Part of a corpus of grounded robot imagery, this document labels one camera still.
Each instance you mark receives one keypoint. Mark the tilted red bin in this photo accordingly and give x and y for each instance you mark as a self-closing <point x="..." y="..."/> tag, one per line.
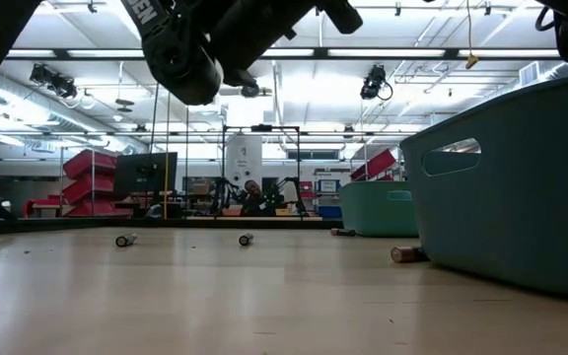
<point x="375" y="165"/>

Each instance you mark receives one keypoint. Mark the person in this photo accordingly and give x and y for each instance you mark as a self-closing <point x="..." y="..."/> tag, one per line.
<point x="252" y="194"/>

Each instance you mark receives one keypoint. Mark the black rig crossbar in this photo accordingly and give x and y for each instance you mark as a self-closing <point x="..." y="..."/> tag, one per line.
<point x="387" y="53"/>

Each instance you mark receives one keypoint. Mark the black round hanging camera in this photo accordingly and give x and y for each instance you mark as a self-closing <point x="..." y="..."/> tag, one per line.
<point x="251" y="91"/>

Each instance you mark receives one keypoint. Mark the black room monitor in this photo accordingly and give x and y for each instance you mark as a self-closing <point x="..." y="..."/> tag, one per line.
<point x="146" y="172"/>

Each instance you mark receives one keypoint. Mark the black aluminium table frame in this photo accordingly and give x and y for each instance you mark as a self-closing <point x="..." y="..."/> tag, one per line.
<point x="42" y="224"/>

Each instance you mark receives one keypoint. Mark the black gantry frame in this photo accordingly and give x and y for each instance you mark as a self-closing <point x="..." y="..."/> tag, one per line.
<point x="262" y="127"/>

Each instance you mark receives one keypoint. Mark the light teal plastic bin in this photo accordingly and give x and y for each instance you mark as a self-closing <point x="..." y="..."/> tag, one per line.
<point x="373" y="212"/>

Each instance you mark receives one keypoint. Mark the white pillar cabinet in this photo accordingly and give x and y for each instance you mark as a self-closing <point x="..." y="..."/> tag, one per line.
<point x="244" y="163"/>

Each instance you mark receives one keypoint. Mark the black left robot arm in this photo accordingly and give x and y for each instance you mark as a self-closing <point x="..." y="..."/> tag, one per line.
<point x="185" y="54"/>

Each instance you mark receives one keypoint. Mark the yellow hanging tag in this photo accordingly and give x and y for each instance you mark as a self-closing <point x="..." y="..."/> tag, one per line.
<point x="471" y="60"/>

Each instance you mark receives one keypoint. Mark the yellow pole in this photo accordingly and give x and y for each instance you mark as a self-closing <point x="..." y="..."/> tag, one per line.
<point x="167" y="163"/>

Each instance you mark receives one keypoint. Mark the blue crate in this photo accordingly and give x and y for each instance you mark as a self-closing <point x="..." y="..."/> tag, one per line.
<point x="330" y="212"/>

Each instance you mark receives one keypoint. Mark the dark teal plastic bin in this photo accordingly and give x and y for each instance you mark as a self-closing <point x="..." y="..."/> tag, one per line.
<point x="520" y="222"/>

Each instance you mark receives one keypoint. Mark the blue framed screen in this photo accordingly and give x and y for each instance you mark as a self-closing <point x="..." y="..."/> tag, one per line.
<point x="328" y="186"/>

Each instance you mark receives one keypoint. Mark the black copper-top battery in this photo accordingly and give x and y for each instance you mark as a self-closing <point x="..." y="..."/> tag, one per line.
<point x="125" y="240"/>
<point x="406" y="254"/>
<point x="343" y="232"/>
<point x="246" y="239"/>

